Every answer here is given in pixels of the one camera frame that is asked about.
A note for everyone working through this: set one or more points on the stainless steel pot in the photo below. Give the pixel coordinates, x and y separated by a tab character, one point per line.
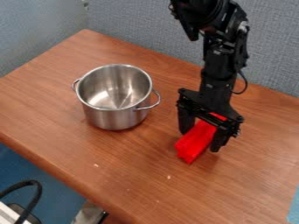
117	95

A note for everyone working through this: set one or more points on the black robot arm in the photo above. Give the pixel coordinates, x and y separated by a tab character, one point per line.
220	22

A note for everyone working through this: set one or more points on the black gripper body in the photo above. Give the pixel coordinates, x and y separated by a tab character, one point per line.
212	101

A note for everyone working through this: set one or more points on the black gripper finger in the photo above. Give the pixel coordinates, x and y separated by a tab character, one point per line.
186	116
225	132

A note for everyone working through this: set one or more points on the red plastic block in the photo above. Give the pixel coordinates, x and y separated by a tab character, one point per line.
196	141

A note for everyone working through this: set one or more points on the black bag with handle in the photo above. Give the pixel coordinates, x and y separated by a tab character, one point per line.
13	212

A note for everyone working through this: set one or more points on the metal table leg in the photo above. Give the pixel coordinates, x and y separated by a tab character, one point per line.
90	214

